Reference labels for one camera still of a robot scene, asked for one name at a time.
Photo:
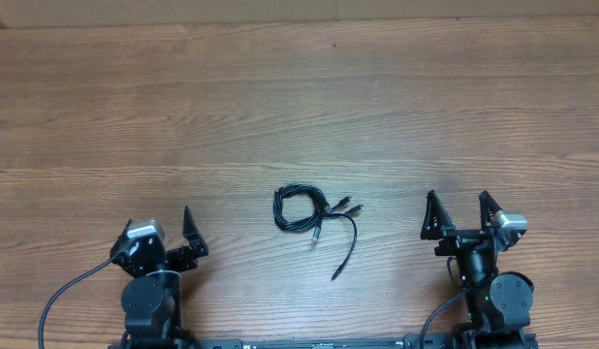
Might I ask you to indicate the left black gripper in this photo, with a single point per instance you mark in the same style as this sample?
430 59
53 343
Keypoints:
186 258

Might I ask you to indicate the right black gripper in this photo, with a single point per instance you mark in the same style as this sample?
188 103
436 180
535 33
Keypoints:
438 221

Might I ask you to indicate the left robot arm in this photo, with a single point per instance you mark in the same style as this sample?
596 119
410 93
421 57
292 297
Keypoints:
152 301

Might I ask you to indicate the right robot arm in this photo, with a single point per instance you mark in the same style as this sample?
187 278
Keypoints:
498 303

